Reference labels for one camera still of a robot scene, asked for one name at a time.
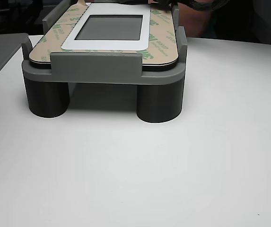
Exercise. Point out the black printed gripper finger with blue pad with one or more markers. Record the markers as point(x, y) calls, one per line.
point(166, 2)

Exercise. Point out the panel with tan adhesive liner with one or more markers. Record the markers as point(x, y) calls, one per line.
point(45, 49)

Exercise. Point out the bare person forearm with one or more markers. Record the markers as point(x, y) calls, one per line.
point(194, 21)

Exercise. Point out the white panel with gray window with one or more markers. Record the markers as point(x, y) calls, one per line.
point(107, 45)

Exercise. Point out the gray printed fixture stand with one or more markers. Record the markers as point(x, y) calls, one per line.
point(95, 68)

